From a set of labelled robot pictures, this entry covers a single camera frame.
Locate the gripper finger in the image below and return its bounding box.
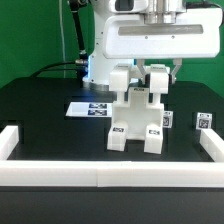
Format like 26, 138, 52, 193
170, 58, 182, 84
137, 59, 148, 84

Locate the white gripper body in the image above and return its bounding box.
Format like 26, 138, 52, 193
103, 8, 222, 59

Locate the white chair back piece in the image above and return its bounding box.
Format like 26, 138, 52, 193
109, 64, 170, 105

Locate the white chair seat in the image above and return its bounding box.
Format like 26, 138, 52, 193
112, 87, 164, 140

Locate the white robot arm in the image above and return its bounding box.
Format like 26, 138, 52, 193
68, 0, 224, 82

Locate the white sheet with tags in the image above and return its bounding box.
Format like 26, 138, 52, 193
66, 102, 112, 117

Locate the white U-shaped fence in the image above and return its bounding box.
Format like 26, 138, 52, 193
0, 126, 224, 188

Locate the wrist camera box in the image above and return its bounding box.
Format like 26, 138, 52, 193
108, 0, 148, 13

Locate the black cable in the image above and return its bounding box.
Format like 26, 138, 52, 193
31, 60, 88, 78

